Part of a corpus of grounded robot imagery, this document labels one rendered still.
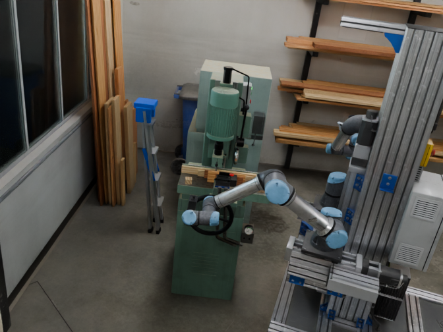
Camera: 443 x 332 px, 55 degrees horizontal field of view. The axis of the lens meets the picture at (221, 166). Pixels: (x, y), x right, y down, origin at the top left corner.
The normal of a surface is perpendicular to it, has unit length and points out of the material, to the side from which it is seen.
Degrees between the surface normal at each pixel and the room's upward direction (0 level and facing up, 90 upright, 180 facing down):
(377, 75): 90
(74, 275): 0
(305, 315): 0
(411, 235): 90
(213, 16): 90
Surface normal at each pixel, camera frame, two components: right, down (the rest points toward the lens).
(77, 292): 0.11, -0.90
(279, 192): -0.12, 0.34
